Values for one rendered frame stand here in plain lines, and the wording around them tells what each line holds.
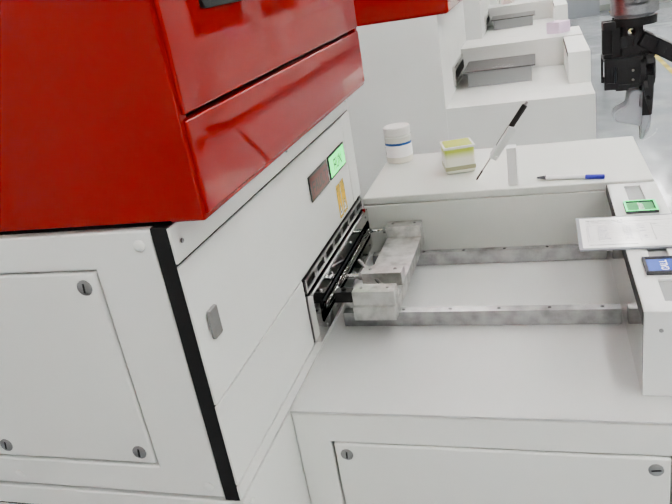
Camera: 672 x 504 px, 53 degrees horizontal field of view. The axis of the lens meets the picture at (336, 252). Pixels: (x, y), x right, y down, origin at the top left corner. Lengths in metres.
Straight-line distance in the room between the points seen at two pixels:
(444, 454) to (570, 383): 0.22
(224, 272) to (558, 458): 0.56
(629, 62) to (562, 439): 0.64
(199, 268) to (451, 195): 0.82
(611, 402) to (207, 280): 0.61
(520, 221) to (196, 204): 0.94
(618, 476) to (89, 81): 0.88
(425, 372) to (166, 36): 0.69
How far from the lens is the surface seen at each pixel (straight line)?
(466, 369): 1.16
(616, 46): 1.30
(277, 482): 1.10
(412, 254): 1.45
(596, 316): 1.27
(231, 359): 0.93
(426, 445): 1.11
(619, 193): 1.48
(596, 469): 1.10
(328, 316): 1.27
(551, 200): 1.54
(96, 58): 0.78
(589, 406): 1.08
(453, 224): 1.57
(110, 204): 0.82
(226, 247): 0.92
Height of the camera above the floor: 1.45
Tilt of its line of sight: 22 degrees down
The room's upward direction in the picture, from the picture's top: 10 degrees counter-clockwise
